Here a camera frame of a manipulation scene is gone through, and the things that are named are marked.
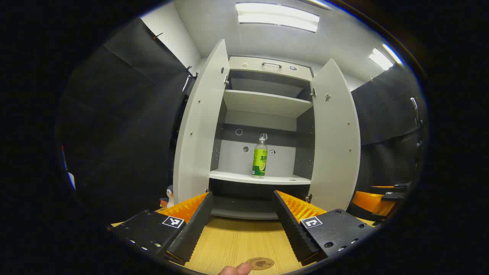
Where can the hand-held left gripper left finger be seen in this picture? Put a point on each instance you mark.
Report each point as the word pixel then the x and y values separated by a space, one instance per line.
pixel 195 229

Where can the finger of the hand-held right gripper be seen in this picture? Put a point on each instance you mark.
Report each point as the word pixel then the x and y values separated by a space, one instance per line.
pixel 393 187
pixel 368 204

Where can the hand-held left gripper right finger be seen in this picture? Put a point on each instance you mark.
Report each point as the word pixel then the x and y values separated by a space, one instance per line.
pixel 292 229

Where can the round brown coaster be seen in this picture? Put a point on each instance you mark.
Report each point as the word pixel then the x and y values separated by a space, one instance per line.
pixel 260 263

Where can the grey cabinet door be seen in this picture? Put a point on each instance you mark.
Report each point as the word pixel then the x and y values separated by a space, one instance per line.
pixel 198 126
pixel 336 145

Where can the green label bottle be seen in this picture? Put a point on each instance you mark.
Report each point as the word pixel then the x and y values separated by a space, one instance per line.
pixel 259 162

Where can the grey wooden cabinet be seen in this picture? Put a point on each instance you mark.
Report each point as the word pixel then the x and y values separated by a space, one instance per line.
pixel 263 103

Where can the penguin plush toy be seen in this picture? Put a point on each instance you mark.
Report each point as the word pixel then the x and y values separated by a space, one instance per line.
pixel 170 194

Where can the black backdrop cloth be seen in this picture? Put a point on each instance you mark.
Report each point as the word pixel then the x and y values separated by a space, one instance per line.
pixel 122 133
pixel 386 114

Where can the small ceiling light panel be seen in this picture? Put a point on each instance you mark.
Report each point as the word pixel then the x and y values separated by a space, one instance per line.
pixel 382 59

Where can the printed standing banner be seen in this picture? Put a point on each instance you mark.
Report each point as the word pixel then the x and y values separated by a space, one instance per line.
pixel 71 179

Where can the long ceiling light panel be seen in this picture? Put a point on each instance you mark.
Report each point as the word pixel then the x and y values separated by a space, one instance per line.
pixel 277 17

